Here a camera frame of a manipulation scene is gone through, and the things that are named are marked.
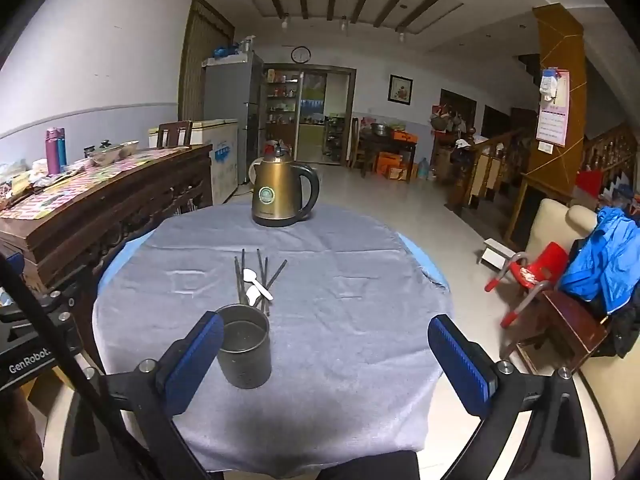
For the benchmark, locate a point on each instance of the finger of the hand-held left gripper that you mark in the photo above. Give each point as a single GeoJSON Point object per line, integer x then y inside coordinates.
{"type": "Point", "coordinates": [11, 262]}
{"type": "Point", "coordinates": [61, 305]}

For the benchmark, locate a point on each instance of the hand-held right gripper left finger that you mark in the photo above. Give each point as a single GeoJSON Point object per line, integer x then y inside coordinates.
{"type": "Point", "coordinates": [196, 360]}

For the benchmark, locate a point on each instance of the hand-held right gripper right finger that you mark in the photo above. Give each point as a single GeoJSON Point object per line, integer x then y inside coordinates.
{"type": "Point", "coordinates": [460, 365]}

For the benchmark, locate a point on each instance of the metal utensil holder cup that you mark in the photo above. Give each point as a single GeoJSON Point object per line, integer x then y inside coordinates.
{"type": "Point", "coordinates": [245, 345]}

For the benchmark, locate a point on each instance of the white plastic spoon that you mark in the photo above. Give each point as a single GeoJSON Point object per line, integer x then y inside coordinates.
{"type": "Point", "coordinates": [248, 274]}
{"type": "Point", "coordinates": [257, 294]}

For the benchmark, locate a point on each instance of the bunch of grey chopsticks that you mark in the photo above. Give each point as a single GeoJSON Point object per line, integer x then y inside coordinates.
{"type": "Point", "coordinates": [243, 280]}

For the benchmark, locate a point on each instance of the person's left forearm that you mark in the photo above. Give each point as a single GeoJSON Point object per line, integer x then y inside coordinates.
{"type": "Point", "coordinates": [17, 435]}

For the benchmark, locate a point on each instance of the light blue tablecloth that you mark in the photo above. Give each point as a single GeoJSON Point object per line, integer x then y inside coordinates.
{"type": "Point", "coordinates": [120, 265]}

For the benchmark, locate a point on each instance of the pile of snack bags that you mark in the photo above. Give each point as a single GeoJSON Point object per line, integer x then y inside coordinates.
{"type": "Point", "coordinates": [20, 180]}

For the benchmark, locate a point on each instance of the carved wooden sideboard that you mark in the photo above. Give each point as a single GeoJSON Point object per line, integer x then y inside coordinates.
{"type": "Point", "coordinates": [100, 220]}

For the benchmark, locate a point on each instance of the pink checkered table cover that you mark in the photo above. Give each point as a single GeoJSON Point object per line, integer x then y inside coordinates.
{"type": "Point", "coordinates": [75, 185]}

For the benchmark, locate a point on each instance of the wooden side table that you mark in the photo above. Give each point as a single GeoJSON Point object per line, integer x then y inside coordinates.
{"type": "Point", "coordinates": [570, 325]}

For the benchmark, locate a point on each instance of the purple thermos bottle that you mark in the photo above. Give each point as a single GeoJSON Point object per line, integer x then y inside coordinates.
{"type": "Point", "coordinates": [52, 152]}

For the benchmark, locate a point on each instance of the small white stool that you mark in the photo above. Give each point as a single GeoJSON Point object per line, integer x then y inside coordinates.
{"type": "Point", "coordinates": [495, 252]}

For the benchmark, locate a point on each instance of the blue thermos bottle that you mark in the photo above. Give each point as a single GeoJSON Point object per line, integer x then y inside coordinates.
{"type": "Point", "coordinates": [62, 150]}

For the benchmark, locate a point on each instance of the red plastic chair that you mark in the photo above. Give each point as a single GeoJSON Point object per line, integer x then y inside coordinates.
{"type": "Point", "coordinates": [547, 265]}

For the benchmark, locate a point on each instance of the grey tablecloth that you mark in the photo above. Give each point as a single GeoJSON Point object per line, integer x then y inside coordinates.
{"type": "Point", "coordinates": [325, 320]}

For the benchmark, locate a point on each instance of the beige armchair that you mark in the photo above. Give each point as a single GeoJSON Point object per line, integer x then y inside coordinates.
{"type": "Point", "coordinates": [547, 225]}

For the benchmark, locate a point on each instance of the white bowl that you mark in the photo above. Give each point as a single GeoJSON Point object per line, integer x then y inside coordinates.
{"type": "Point", "coordinates": [130, 147]}

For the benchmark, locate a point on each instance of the blue jacket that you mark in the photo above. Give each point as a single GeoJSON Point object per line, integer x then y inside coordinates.
{"type": "Point", "coordinates": [610, 260]}

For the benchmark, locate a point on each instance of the gold electric kettle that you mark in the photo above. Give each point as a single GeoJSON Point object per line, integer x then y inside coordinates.
{"type": "Point", "coordinates": [280, 190]}

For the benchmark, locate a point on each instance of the clear water jug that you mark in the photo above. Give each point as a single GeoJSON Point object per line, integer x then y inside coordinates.
{"type": "Point", "coordinates": [424, 170]}

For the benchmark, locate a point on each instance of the wooden stair railing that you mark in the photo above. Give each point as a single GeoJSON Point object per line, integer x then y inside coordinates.
{"type": "Point", "coordinates": [492, 165]}

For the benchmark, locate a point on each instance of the wooden chair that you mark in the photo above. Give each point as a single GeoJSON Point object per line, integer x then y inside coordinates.
{"type": "Point", "coordinates": [175, 134]}

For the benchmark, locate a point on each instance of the white chest freezer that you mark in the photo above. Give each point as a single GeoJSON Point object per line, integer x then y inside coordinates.
{"type": "Point", "coordinates": [222, 155]}

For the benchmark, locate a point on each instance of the orange cardboard box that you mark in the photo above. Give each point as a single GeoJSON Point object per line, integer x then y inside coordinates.
{"type": "Point", "coordinates": [392, 162]}

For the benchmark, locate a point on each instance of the dark wooden dining table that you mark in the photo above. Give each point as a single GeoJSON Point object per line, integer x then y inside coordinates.
{"type": "Point", "coordinates": [387, 142]}

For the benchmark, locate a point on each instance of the metal basin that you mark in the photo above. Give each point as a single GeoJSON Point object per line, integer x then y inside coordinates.
{"type": "Point", "coordinates": [381, 129]}

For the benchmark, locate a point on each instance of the shelf with bottles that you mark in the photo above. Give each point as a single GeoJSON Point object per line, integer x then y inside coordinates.
{"type": "Point", "coordinates": [280, 110]}

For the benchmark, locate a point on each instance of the grey refrigerator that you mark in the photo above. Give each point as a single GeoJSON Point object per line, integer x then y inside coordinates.
{"type": "Point", "coordinates": [227, 95]}

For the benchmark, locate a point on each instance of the brown curtain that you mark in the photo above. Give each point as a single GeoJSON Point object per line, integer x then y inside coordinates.
{"type": "Point", "coordinates": [205, 60]}

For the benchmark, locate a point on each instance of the framed picture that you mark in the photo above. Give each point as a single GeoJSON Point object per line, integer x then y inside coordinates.
{"type": "Point", "coordinates": [400, 90]}

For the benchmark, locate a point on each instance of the pendant ceiling lamp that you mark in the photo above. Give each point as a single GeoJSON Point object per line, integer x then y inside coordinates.
{"type": "Point", "coordinates": [286, 22]}
{"type": "Point", "coordinates": [345, 26]}
{"type": "Point", "coordinates": [402, 34]}

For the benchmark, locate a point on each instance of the pink wall calendar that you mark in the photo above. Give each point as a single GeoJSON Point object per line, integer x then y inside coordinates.
{"type": "Point", "coordinates": [552, 120]}

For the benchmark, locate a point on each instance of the round wall clock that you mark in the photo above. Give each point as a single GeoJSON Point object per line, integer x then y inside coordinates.
{"type": "Point", "coordinates": [301, 55]}

